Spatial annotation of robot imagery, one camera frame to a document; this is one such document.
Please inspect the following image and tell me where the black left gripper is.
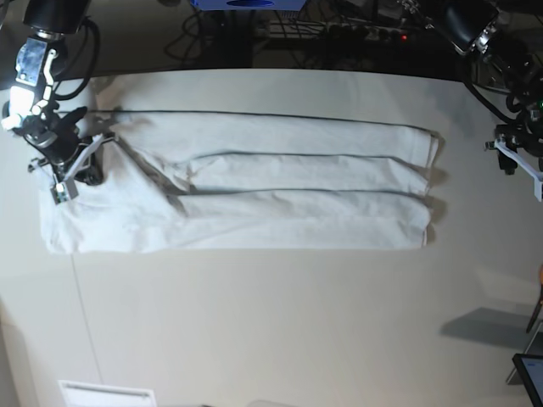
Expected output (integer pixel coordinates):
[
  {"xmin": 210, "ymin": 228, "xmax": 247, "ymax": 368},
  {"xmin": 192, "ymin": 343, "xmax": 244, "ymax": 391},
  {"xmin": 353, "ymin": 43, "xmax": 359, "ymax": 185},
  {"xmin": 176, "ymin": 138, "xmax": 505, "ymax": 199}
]
[{"xmin": 498, "ymin": 108, "xmax": 542, "ymax": 175}]

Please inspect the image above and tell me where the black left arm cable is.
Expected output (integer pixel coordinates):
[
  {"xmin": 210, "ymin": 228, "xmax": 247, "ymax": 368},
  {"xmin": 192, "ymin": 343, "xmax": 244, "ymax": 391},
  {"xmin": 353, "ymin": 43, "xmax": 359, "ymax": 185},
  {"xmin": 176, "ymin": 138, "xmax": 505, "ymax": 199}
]
[{"xmin": 464, "ymin": 80, "xmax": 517, "ymax": 124}]

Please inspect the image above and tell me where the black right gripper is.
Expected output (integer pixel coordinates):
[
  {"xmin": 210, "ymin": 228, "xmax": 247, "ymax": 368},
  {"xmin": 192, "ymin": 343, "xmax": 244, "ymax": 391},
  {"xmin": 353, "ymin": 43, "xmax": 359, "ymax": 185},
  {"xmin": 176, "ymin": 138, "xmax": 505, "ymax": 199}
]
[{"xmin": 16, "ymin": 107, "xmax": 104, "ymax": 187}]

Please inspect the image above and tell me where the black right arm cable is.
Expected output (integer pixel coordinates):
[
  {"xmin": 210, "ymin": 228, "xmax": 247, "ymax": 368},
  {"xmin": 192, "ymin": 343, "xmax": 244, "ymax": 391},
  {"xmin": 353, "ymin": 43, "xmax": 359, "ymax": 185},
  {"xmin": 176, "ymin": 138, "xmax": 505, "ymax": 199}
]
[{"xmin": 54, "ymin": 16, "xmax": 103, "ymax": 103}]

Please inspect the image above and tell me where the white paper sheet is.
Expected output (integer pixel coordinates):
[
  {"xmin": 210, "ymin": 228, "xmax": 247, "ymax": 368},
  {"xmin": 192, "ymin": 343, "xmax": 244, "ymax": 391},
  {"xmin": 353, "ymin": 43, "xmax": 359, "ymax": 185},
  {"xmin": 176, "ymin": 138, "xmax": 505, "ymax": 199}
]
[{"xmin": 59, "ymin": 380, "xmax": 158, "ymax": 407}]

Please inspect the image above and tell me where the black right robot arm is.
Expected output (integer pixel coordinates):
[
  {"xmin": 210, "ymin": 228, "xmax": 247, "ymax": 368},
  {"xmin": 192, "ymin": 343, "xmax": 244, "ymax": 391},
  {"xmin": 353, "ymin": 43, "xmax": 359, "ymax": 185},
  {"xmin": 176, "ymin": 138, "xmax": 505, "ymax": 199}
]
[{"xmin": 1, "ymin": 1, "xmax": 104, "ymax": 188}]

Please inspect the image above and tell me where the black tablet screen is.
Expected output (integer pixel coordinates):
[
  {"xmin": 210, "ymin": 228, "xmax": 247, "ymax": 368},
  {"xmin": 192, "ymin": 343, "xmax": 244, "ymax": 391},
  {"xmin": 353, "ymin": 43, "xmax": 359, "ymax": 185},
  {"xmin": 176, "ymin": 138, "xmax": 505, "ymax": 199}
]
[{"xmin": 512, "ymin": 354, "xmax": 542, "ymax": 407}]

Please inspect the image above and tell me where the white T-shirt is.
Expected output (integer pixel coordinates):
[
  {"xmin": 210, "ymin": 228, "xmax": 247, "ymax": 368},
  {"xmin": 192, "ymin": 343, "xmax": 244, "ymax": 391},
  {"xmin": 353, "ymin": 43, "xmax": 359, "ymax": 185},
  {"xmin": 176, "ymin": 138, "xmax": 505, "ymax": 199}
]
[{"xmin": 38, "ymin": 75, "xmax": 442, "ymax": 255}]

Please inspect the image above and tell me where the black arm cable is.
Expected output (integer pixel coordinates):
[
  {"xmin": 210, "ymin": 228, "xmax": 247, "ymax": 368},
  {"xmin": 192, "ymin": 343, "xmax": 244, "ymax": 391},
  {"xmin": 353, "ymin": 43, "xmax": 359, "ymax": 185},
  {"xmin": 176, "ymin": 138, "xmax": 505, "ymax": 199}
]
[
  {"xmin": 464, "ymin": 80, "xmax": 517, "ymax": 124},
  {"xmin": 54, "ymin": 16, "xmax": 103, "ymax": 103}
]

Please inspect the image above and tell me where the black tablet stand leg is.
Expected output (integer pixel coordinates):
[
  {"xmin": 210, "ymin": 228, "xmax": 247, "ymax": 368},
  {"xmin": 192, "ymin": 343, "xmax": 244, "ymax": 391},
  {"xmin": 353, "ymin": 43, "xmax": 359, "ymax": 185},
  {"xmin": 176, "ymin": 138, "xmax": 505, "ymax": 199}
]
[{"xmin": 525, "ymin": 286, "xmax": 543, "ymax": 333}]

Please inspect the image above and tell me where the blue box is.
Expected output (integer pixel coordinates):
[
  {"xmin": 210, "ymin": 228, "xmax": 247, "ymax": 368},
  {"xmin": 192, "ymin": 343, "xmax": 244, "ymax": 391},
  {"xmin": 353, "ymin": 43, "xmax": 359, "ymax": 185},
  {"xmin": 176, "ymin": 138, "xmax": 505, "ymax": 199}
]
[{"xmin": 191, "ymin": 0, "xmax": 306, "ymax": 11}]

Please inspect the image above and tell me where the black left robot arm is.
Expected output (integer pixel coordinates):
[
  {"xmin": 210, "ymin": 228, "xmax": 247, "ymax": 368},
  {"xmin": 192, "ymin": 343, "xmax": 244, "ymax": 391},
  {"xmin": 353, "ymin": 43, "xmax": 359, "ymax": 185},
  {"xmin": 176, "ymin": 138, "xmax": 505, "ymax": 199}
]
[{"xmin": 432, "ymin": 1, "xmax": 542, "ymax": 166}]

